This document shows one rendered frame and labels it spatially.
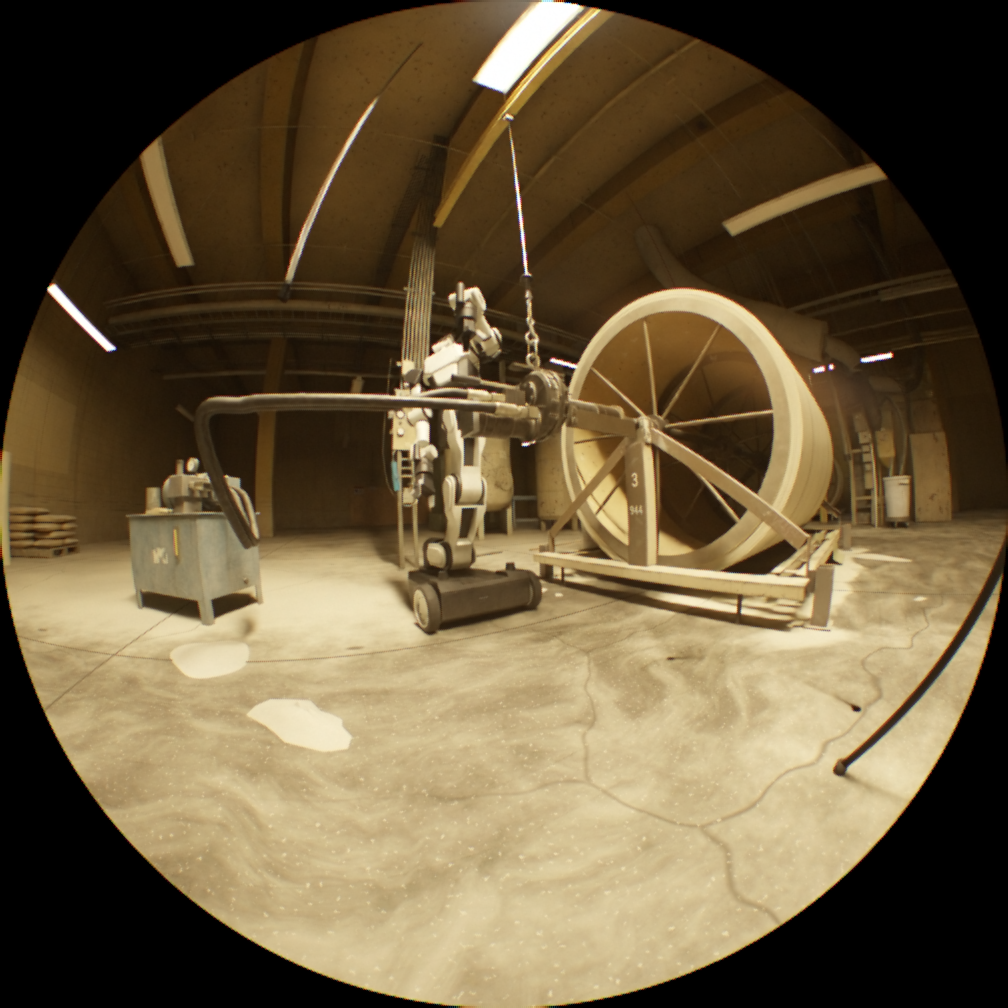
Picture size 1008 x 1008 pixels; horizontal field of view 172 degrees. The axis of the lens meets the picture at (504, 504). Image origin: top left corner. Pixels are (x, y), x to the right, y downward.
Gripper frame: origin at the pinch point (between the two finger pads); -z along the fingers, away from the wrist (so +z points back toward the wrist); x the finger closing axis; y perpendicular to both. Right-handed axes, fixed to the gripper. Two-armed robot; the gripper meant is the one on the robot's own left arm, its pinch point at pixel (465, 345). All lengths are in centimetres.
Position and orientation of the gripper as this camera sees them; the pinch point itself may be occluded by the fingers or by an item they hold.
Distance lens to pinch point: 132.0
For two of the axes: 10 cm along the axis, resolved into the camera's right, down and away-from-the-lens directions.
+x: 4.9, -0.4, -8.7
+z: -0.4, -10.0, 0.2
